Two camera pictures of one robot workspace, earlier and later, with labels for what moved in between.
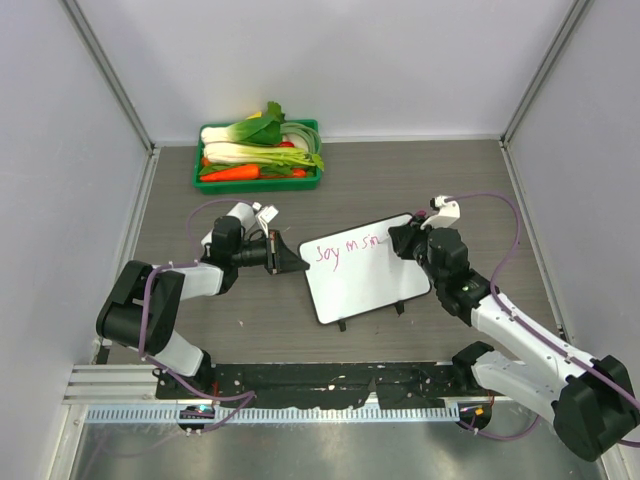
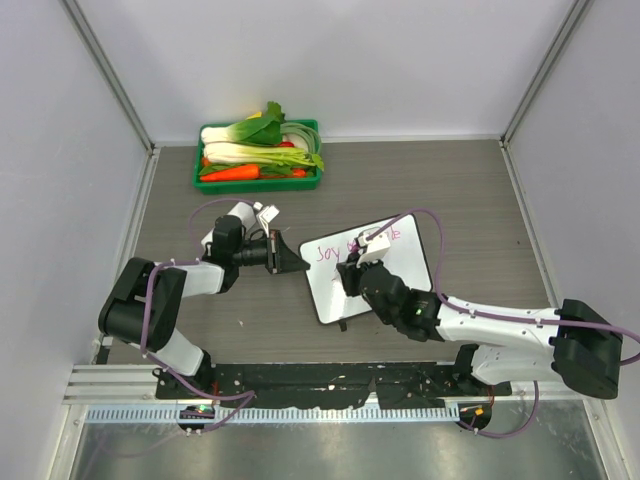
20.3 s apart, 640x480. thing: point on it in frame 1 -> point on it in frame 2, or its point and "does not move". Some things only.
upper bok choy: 265,129 does not move
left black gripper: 279,259 does not move
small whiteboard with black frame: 359,271 does not move
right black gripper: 404,236 -> 350,275
